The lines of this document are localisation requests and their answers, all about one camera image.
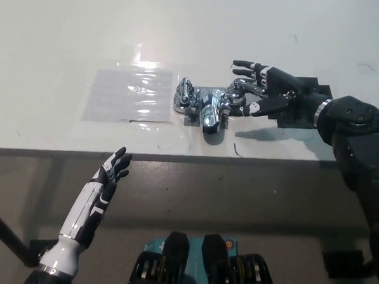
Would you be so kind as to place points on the white and black left hand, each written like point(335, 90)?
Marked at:
point(92, 207)

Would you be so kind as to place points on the black table leg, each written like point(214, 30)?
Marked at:
point(3, 231)

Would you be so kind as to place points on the grey translucent plastic sheet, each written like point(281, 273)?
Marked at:
point(112, 95)

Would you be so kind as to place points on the black and white right hand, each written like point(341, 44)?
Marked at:
point(283, 85)

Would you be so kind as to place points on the chrome faucet body with spout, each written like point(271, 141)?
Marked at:
point(211, 113)

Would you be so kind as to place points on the black tape patch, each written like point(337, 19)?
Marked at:
point(300, 122)

